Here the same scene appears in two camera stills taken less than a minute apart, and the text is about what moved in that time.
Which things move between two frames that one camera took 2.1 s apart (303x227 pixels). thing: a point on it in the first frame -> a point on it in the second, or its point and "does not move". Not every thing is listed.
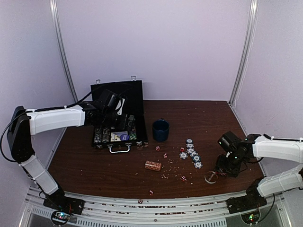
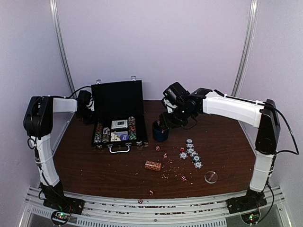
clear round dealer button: [210, 177] does not move
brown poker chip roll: [153, 165] does not move
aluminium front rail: [189, 212] does not move
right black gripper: [220, 164] -> [164, 117]
